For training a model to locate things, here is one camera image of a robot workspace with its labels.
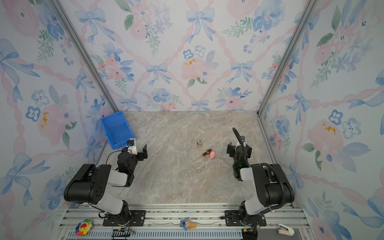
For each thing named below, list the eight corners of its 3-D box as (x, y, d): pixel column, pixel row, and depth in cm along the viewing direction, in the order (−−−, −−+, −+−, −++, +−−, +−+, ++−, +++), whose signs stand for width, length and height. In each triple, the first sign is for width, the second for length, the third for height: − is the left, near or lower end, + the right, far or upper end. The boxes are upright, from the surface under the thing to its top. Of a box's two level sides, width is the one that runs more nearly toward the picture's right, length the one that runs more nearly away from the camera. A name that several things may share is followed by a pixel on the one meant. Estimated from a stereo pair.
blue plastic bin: (114, 153, 99) (107, 145, 92) (106, 126, 114) (100, 117, 106) (136, 143, 104) (132, 135, 97) (126, 118, 119) (121, 110, 111)
